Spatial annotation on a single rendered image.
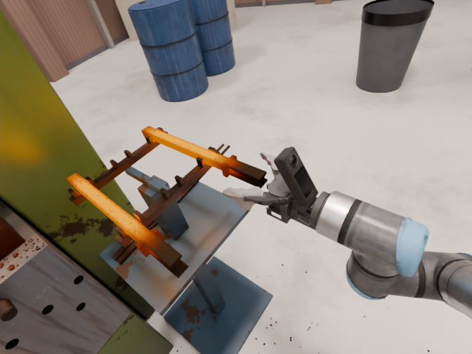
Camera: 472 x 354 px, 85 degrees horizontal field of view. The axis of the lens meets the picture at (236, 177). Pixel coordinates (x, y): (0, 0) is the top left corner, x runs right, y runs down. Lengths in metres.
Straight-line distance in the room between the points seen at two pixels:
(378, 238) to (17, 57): 0.84
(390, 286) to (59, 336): 0.81
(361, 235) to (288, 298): 1.00
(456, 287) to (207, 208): 0.65
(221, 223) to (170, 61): 2.38
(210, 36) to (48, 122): 2.82
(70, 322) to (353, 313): 1.14
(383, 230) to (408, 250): 0.04
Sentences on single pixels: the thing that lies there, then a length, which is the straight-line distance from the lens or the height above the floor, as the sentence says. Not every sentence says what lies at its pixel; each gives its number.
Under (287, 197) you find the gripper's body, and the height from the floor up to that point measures 0.97.
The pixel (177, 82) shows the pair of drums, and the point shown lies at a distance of 3.08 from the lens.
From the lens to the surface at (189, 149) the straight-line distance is 0.68.
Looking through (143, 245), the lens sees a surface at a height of 0.97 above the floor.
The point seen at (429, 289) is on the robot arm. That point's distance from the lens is 0.62.
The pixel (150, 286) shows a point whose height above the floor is 0.70.
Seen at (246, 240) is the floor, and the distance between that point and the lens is 1.61.
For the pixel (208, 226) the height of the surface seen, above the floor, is 0.70.
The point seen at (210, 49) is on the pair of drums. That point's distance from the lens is 3.53.
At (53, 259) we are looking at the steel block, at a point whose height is 0.87.
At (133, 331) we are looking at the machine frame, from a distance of 1.15.
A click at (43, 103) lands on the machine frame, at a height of 1.11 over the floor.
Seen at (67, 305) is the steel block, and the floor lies 0.73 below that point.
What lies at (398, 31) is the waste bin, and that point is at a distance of 2.73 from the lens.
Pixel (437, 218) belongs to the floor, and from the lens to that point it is 1.89.
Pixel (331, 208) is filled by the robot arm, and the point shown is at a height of 0.98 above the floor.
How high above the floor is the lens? 1.36
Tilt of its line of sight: 44 degrees down
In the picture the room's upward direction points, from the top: 12 degrees counter-clockwise
